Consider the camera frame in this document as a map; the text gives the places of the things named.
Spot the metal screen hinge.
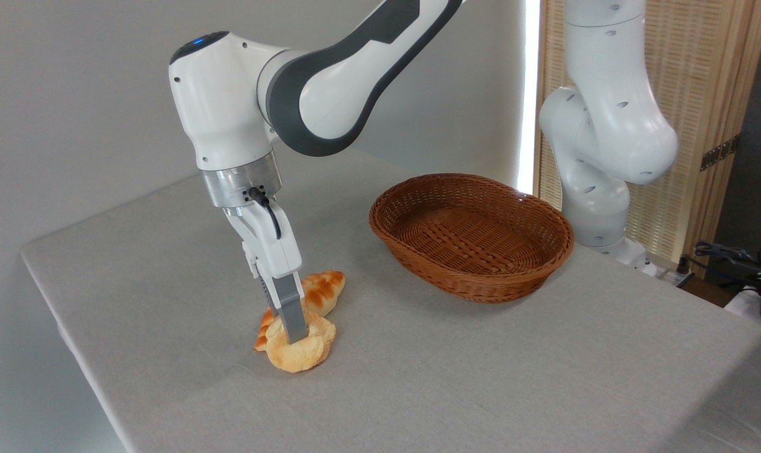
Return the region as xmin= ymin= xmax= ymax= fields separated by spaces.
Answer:
xmin=699 ymin=133 xmax=742 ymax=172

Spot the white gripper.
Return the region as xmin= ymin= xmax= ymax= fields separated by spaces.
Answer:
xmin=223 ymin=200 xmax=310 ymax=345

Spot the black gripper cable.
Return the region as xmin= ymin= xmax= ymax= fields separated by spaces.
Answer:
xmin=245 ymin=187 xmax=282 ymax=241

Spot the white power strip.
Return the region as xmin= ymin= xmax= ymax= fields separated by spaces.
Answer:
xmin=646 ymin=263 xmax=696 ymax=287

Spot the brown wicker basket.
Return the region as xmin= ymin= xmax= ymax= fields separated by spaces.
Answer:
xmin=369 ymin=173 xmax=575 ymax=304

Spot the bamboo folding screen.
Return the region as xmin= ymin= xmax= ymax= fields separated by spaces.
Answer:
xmin=535 ymin=0 xmax=761 ymax=265

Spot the braided bread loaf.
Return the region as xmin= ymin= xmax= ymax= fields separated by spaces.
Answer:
xmin=253 ymin=271 xmax=347 ymax=352

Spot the round golden bread bun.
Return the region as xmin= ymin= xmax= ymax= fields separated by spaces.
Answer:
xmin=265 ymin=313 xmax=336 ymax=373

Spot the black cable bundle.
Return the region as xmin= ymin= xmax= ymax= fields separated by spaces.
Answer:
xmin=676 ymin=240 xmax=761 ymax=296

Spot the grey tablecloth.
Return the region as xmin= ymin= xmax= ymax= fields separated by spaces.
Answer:
xmin=21 ymin=132 xmax=761 ymax=453

